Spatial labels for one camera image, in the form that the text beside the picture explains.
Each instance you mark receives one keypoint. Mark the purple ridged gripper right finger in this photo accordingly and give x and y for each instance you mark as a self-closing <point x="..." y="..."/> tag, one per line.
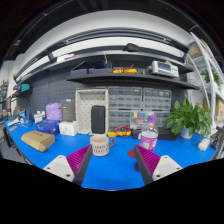
<point x="153" y="167"/>

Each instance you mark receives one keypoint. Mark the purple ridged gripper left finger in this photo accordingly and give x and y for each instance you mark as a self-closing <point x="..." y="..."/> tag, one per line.
<point x="72" y="167"/>

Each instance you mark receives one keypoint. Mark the clear bottle with purple label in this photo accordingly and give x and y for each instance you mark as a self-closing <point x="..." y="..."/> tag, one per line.
<point x="149" y="134"/>

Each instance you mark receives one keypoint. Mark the red round coaster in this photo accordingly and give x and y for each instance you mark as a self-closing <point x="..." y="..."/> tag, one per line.
<point x="131" y="153"/>

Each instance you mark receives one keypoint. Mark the beige patterned ceramic mug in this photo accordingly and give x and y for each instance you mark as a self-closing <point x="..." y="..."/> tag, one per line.
<point x="101" y="144"/>

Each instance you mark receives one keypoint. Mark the white small box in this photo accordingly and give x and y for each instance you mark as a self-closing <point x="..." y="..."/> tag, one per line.
<point x="68" y="128"/>

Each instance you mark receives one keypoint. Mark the brown cardboard box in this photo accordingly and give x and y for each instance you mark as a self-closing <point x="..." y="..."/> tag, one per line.
<point x="38" y="140"/>

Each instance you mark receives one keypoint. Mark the yellow red multimeter on table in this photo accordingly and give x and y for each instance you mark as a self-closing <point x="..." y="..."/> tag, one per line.
<point x="122" y="131"/>

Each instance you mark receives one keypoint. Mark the blue cardboard box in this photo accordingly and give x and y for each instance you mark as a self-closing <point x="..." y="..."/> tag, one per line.
<point x="48" y="126"/>

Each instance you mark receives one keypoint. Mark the clear plastic container with labels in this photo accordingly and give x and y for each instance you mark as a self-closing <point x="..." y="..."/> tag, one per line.
<point x="138" y="119"/>

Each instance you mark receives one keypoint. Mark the white power adapter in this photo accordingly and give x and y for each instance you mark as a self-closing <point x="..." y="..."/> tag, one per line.
<point x="203" y="144"/>

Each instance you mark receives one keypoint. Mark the green potted plant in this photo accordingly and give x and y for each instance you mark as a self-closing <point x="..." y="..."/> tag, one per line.
<point x="193" y="117"/>

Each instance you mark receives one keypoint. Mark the purple plastic bag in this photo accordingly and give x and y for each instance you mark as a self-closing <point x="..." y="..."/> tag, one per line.
<point x="53" y="111"/>

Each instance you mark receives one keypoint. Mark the black rectangular speaker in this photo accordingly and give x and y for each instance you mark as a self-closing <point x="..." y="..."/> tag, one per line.
<point x="98" y="119"/>

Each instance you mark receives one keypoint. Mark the dark grey upright box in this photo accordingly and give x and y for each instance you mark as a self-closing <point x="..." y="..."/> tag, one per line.
<point x="68" y="110"/>

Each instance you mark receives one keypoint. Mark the right grey drawer organizer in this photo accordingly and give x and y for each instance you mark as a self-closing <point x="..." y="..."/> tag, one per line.
<point x="158" y="102"/>

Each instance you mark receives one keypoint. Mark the grey drawer organizer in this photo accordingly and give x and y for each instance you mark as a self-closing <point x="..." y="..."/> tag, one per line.
<point x="122" y="100"/>
<point x="158" y="102"/>

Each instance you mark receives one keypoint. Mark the white pegboard tray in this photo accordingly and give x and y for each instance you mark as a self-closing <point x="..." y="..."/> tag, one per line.
<point x="85" y="99"/>

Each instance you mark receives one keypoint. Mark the left grey drawer organizer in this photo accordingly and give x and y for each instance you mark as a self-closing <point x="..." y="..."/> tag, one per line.
<point x="122" y="100"/>

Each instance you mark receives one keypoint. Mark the dark grey shelf board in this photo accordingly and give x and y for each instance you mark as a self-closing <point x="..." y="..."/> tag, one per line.
<point x="131" y="78"/>

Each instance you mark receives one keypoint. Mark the white oscilloscope on shelf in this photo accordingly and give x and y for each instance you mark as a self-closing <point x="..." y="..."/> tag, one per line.
<point x="163" y="69"/>

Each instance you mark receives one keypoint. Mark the yellow multimeter on shelf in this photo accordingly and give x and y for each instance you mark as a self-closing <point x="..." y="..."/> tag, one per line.
<point x="130" y="70"/>

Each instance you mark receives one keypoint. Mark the dark blue bin on shelf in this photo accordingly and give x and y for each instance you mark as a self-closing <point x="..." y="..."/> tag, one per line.
<point x="91" y="68"/>

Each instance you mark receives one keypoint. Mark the white metal rack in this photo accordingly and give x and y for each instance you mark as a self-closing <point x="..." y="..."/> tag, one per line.
<point x="210" y="74"/>

